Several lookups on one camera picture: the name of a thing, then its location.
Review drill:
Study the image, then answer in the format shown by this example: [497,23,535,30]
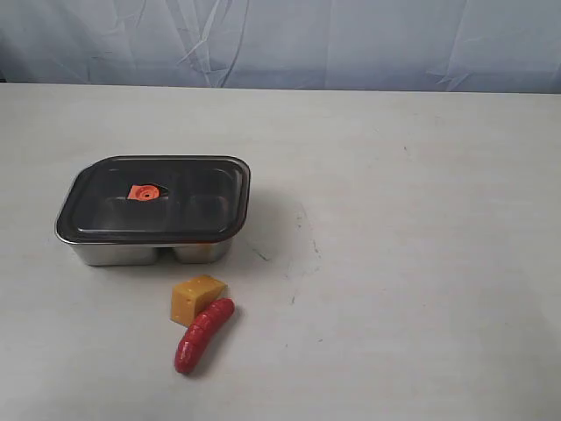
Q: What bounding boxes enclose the yellow toy cheese wedge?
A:
[170,275,227,326]

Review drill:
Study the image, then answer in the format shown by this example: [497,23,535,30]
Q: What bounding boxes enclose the dark transparent box lid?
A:
[55,153,252,245]

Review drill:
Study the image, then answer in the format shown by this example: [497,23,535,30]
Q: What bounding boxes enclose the red toy sausage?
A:
[174,298,235,375]

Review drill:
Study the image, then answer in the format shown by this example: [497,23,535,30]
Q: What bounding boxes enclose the stainless steel lunch box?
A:
[53,153,252,268]

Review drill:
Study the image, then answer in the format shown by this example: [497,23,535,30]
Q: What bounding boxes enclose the blue-grey backdrop cloth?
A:
[1,1,560,93]

